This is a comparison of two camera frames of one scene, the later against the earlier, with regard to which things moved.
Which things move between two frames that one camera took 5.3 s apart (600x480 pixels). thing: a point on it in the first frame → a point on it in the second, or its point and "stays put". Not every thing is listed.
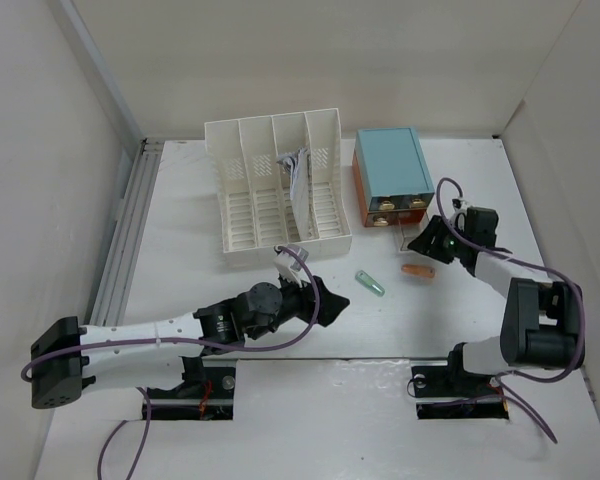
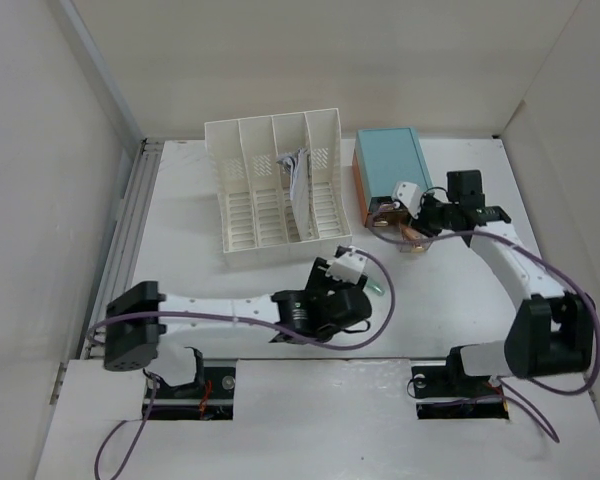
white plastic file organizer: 255,192 stays put
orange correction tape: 418,270 → 411,233
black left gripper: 306,297 → 320,278
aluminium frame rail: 118,273 stays put
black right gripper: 436,227 → 420,224
